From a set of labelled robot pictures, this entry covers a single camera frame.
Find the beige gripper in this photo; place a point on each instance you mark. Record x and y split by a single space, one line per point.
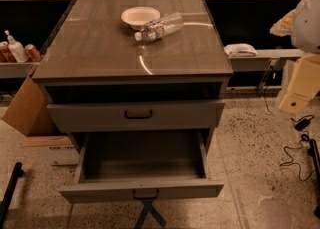
307 26

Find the grey drawer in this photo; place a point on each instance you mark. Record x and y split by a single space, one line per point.
142 166
134 116

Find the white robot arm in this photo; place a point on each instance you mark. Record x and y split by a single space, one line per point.
303 25

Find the grey top drawer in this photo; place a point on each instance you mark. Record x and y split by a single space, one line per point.
134 116

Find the grey drawer cabinet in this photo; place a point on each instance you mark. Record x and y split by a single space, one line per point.
94 58

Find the folded white cloth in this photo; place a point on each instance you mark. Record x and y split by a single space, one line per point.
240 50

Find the clear plastic water bottle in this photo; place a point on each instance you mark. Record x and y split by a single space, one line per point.
157 29

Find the white paper bowl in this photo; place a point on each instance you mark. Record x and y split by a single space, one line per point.
135 17

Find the white printed cardboard box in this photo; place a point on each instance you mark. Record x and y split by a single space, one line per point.
56 150

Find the red soda can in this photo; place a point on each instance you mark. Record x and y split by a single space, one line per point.
33 53

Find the brown cardboard box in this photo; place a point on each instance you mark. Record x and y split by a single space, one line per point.
27 112

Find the white pump bottle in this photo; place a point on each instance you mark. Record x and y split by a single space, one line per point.
16 48

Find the red can at edge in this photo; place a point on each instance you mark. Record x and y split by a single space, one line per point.
5 51

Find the black bar lower left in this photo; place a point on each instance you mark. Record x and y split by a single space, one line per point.
5 203

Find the black power adapter with cable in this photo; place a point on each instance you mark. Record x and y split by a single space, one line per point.
300 125

